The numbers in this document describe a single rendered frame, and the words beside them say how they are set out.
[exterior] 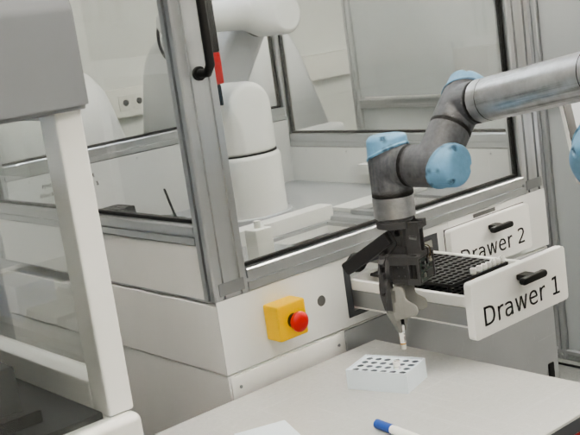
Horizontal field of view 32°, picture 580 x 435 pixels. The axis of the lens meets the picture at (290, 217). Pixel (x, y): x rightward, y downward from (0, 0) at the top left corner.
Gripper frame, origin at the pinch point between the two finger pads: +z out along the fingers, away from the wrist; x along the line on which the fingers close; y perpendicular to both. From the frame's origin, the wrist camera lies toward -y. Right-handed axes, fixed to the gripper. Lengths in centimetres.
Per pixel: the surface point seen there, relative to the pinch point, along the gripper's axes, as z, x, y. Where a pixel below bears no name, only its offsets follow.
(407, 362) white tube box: 7.1, -0.5, 1.3
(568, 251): 43, 210, -32
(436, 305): -0.2, 10.5, 3.3
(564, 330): 75, 210, -36
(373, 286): -2.0, 16.1, -12.8
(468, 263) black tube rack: -3.4, 29.1, 2.9
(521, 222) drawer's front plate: -2, 70, 1
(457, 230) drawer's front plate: -5.6, 47.9, -6.9
